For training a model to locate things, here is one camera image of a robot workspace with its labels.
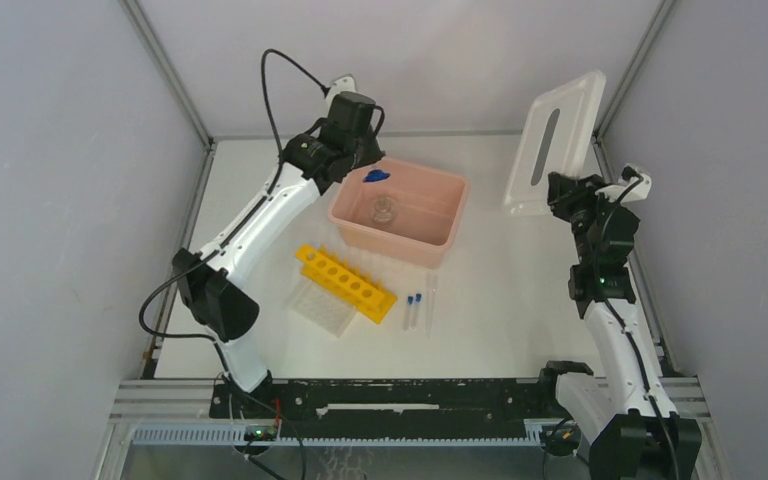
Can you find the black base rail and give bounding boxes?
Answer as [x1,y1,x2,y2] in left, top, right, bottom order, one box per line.
[209,378,568,441]

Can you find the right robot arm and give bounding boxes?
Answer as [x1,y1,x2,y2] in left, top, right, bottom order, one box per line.
[537,167,702,479]

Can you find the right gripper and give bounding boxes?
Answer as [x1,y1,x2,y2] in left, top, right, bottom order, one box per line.
[547,172,619,264]

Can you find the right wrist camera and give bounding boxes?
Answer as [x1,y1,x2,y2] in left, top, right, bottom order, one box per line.
[597,163,652,204]

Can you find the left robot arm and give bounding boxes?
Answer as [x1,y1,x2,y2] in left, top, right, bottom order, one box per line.
[172,91,385,417]

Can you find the blue capped tube left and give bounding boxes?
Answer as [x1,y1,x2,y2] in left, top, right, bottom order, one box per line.
[402,295,415,331]

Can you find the clear well plate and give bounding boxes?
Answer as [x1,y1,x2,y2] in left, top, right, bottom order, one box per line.
[288,277,356,338]

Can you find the pink plastic bin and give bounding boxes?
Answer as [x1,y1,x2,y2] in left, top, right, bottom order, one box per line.
[328,157,470,269]

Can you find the blue bottle cap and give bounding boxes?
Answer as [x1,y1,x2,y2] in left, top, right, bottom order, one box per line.
[363,169,391,183]

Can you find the left camera cable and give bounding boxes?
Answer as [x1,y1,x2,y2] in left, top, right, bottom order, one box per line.
[259,48,332,160]

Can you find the small glass flask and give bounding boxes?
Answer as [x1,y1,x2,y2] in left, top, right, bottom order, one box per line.
[370,195,398,228]

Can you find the white plastic bin lid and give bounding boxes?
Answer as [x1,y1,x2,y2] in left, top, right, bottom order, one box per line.
[503,70,606,216]

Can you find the yellow test tube rack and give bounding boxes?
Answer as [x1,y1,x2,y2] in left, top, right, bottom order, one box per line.
[295,244,398,324]

